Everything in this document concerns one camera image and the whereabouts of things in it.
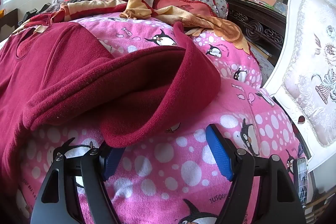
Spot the smartphone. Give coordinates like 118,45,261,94
293,157,308,210

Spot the orange floral blanket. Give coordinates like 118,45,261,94
12,0,250,56

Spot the black device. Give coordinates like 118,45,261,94
22,3,51,23

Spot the white ornate chair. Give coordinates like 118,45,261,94
262,0,336,177

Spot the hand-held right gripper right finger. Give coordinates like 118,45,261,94
205,124,307,224

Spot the dark carved wooden cabinet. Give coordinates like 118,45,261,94
224,0,288,67

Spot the pink penguin print blanket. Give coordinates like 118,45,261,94
13,15,315,224

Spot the dark red sweater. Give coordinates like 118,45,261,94
0,21,221,189

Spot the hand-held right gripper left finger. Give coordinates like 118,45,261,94
30,144,126,224

